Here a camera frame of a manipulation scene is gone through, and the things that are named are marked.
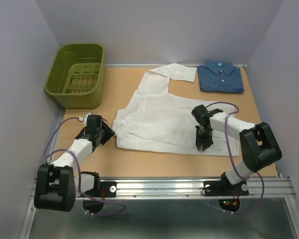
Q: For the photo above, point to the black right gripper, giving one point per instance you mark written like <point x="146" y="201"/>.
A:
<point x="207" y="142"/>

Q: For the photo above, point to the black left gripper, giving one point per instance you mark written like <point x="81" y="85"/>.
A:
<point x="108" y="132"/>

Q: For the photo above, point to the white long sleeve shirt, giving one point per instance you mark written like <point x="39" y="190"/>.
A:
<point x="158" y="121"/>

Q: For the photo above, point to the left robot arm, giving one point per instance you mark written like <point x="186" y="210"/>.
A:
<point x="56" y="186"/>

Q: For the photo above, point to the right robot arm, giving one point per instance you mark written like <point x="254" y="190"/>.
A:
<point x="258" y="144"/>

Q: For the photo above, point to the folded blue checked shirt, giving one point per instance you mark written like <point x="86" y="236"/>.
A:
<point x="220" y="77"/>

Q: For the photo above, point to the green plastic laundry basket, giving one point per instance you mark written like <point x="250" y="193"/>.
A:
<point x="77" y="76"/>

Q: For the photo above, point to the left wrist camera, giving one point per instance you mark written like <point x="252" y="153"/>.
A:
<point x="84" y="119"/>

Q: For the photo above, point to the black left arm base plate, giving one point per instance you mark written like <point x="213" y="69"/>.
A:
<point x="104" y="190"/>

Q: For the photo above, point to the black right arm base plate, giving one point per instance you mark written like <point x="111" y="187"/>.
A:
<point x="221" y="188"/>

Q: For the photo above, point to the aluminium mounting rail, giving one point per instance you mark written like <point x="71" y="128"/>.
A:
<point x="161" y="188"/>

